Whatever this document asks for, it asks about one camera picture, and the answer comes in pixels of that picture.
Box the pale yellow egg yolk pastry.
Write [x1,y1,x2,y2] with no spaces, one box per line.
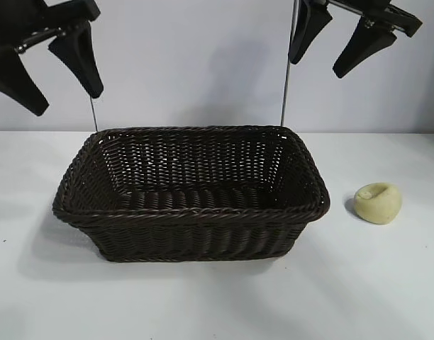
[353,181,404,225]

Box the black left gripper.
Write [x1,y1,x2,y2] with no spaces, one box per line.
[0,0,105,118]

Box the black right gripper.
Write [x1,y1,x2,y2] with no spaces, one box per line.
[289,0,423,80]

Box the dark brown woven basket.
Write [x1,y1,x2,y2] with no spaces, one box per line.
[51,124,333,265]

